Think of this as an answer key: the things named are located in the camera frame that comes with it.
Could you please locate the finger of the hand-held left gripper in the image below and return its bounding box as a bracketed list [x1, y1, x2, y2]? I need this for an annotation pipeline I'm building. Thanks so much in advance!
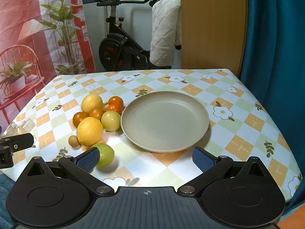
[0, 133, 34, 169]

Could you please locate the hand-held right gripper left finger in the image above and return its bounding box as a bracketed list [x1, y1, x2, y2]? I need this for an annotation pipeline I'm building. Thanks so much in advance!
[22, 147, 115, 197]

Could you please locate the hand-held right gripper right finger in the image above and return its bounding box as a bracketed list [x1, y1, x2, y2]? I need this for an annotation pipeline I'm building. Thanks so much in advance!
[177, 146, 271, 197]

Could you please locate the green jujube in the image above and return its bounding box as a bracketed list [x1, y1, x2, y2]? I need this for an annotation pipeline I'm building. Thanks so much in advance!
[92, 143, 115, 168]

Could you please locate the yellow lemon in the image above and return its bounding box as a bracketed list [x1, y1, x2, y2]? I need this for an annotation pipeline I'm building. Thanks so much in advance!
[77, 116, 104, 146]
[81, 94, 104, 114]

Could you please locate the orange tangerine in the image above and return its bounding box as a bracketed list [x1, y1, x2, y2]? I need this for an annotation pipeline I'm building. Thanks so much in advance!
[108, 96, 124, 106]
[73, 112, 89, 128]
[105, 104, 123, 115]
[89, 108, 105, 120]

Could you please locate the pale yellow jujube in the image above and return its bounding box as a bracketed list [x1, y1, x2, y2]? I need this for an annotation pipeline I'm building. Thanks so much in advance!
[101, 111, 121, 132]

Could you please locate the beige round plate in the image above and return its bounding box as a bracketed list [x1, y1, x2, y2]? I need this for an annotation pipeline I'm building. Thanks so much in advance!
[120, 91, 210, 153]

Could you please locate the teal fuzzy cloth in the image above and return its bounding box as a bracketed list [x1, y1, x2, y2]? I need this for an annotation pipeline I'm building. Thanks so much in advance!
[0, 174, 15, 229]

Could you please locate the green potted plant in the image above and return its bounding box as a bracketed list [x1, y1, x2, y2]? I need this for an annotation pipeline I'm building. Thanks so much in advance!
[0, 0, 97, 134]

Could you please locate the black exercise bike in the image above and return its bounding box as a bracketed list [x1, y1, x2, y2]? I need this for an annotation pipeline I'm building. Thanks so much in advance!
[92, 0, 153, 72]

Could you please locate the wooden panel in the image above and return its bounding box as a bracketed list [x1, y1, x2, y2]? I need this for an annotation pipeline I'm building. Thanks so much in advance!
[179, 0, 248, 77]

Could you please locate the white quilted cloth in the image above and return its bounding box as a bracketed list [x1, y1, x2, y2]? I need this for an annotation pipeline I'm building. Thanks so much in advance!
[150, 0, 182, 68]

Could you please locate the teal curtain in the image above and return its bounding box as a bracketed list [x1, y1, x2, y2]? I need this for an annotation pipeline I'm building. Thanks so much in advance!
[239, 0, 305, 208]

